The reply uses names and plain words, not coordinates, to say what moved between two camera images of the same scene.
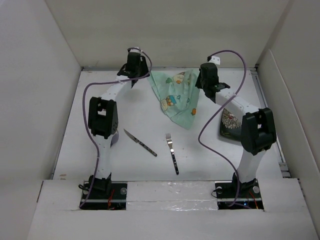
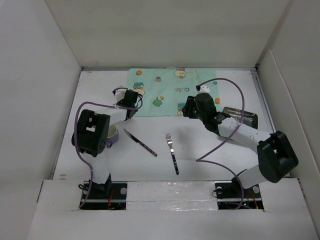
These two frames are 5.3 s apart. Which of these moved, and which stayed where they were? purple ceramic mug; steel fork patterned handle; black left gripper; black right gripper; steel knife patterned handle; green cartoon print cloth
Moved: black right gripper; black left gripper; green cartoon print cloth
Stayed: purple ceramic mug; steel knife patterned handle; steel fork patterned handle
